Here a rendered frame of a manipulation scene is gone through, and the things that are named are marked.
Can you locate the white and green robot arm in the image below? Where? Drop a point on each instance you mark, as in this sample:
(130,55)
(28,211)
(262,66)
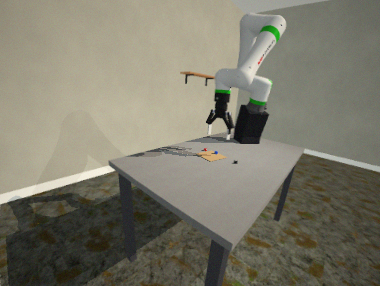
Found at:
(244,77)

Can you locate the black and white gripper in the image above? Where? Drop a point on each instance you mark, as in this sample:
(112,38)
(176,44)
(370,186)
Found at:
(220,112)

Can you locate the tan square mat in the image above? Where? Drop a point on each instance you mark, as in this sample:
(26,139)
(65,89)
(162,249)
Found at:
(210,156)

